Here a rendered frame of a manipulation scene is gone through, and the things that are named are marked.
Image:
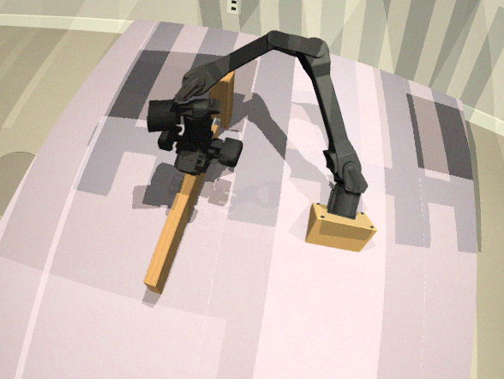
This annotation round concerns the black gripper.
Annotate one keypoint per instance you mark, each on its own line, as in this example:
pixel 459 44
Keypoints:
pixel 226 152

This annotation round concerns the wooden post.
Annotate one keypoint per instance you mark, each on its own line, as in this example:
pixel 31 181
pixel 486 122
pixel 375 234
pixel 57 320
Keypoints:
pixel 223 91

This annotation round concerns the long wooden rail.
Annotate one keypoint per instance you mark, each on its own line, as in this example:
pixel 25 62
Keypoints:
pixel 173 230

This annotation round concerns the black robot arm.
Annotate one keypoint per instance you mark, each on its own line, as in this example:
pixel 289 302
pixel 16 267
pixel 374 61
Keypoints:
pixel 313 54

